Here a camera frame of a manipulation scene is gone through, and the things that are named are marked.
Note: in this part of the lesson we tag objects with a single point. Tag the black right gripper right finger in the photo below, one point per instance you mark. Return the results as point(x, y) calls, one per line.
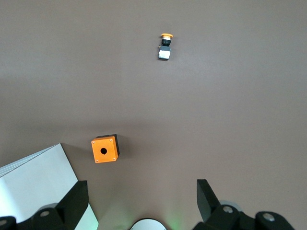
point(211, 210)

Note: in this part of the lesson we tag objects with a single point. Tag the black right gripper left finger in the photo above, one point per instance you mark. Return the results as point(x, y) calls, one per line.
point(69, 206)

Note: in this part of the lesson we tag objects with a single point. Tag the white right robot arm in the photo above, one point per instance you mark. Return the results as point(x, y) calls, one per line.
point(147, 225)

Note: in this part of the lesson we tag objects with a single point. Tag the white drawer cabinet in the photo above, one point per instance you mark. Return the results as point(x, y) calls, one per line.
point(36, 179)

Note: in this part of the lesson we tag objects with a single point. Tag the orange button box with hole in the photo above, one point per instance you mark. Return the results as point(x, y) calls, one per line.
point(104, 151)

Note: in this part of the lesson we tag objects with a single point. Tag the orange capped push button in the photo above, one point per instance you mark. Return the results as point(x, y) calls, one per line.
point(165, 48)

